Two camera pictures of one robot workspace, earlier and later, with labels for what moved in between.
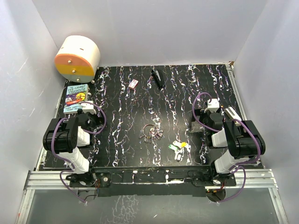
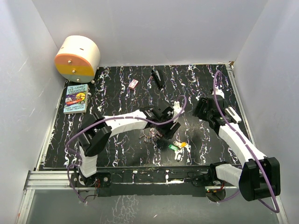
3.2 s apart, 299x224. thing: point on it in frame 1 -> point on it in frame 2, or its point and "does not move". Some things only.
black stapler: x=158 y=78 does not move
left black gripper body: x=95 y=120 -> x=166 y=125
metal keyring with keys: x=151 y=133 does not move
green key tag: x=174 y=147 does not move
